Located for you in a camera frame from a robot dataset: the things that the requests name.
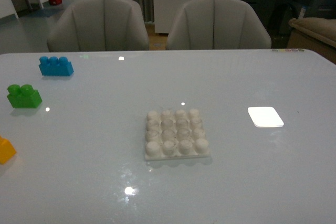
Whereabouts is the yellow toy block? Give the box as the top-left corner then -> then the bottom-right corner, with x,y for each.
0,136 -> 16,165

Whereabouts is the blue toy block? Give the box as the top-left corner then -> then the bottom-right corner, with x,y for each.
39,56 -> 74,76

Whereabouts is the green toy block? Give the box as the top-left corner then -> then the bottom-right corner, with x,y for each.
7,84 -> 42,108

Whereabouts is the right grey armchair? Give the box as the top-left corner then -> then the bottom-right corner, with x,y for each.
166,0 -> 271,50

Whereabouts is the grey armchair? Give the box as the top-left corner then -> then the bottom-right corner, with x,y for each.
166,0 -> 271,50
47,0 -> 149,52

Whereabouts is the left grey armchair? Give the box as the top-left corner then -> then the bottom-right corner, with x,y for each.
47,0 -> 149,52

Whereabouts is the black side table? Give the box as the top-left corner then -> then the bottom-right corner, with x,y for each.
267,0 -> 335,35

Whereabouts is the beige sofa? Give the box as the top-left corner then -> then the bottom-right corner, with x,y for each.
287,17 -> 336,63

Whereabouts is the white studded base plate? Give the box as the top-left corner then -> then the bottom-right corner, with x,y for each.
144,109 -> 210,161

